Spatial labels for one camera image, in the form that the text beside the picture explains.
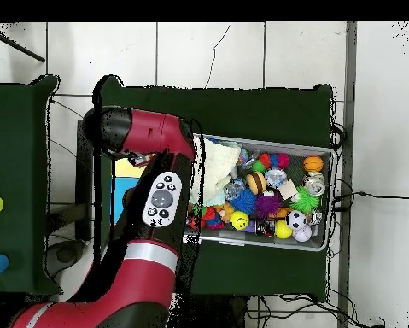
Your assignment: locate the purple spiky monster toy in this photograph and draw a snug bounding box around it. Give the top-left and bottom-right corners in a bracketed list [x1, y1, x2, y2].
[253, 192, 282, 220]

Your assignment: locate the black tripod leg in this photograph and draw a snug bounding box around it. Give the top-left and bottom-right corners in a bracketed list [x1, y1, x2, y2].
[0, 28, 46, 63]

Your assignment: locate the shallow silver mesh bin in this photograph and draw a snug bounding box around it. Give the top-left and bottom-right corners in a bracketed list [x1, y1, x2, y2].
[183, 133, 336, 253]

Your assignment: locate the large blue spiky ball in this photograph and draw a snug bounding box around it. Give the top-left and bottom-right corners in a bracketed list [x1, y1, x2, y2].
[229, 188, 257, 215]

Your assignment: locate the green spiky ball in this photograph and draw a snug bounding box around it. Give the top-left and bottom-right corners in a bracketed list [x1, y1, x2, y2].
[289, 185, 321, 214]

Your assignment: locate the silver can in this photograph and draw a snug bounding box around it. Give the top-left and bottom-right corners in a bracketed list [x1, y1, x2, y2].
[302, 172, 327, 197]

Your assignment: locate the black cable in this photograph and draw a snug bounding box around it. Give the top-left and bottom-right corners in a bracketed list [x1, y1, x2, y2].
[330, 190, 409, 211]

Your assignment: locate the black and white soccer ball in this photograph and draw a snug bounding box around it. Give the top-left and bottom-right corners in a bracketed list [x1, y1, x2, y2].
[285, 209, 307, 231]

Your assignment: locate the grey round floor base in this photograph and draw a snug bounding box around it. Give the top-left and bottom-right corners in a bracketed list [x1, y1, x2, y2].
[46, 238, 86, 278]

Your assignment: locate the dark green side table cloth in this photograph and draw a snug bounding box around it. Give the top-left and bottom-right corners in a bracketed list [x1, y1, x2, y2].
[0, 74, 63, 296]

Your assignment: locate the cream yellow cloth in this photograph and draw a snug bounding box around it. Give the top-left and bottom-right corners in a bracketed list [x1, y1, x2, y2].
[191, 138, 242, 203]

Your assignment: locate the yellow smiley ball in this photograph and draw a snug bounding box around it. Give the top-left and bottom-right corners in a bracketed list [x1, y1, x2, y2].
[229, 210, 250, 231]

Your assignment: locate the wooden box with three holes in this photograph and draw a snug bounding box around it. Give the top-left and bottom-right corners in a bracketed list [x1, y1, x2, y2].
[109, 156, 147, 226]

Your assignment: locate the orange ball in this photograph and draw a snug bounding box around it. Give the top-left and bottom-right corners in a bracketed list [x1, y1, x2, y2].
[302, 154, 324, 173]

